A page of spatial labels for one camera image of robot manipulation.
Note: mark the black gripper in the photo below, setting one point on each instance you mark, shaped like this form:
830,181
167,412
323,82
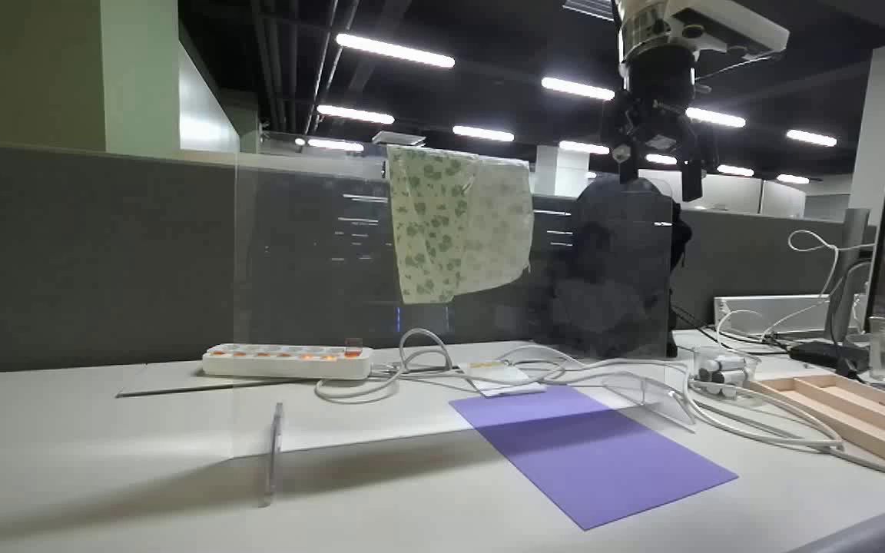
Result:
659,92

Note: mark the white green-patterned cloth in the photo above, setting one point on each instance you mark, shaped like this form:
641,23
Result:
459,218

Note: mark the purple mat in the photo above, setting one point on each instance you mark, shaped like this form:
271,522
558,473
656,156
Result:
586,448

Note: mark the white flat box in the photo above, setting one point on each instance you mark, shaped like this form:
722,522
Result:
770,312

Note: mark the small white adapter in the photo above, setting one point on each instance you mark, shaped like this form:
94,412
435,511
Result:
720,372

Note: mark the clear acrylic stand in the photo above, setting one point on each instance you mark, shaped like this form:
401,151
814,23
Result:
659,395

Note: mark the black desk device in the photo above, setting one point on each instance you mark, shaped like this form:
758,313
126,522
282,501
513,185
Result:
830,353

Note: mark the white paper card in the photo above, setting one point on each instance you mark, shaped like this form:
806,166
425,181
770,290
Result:
506,375

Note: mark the long ceiling light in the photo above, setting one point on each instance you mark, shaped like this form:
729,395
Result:
395,50

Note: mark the wooden tray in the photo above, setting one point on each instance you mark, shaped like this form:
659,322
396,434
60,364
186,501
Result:
852,408

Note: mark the white power strip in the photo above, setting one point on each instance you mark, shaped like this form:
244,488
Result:
286,360

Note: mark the grey desk partition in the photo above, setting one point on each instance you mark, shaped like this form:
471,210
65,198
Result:
84,257

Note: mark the green pillar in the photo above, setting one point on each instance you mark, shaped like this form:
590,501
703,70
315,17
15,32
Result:
63,70

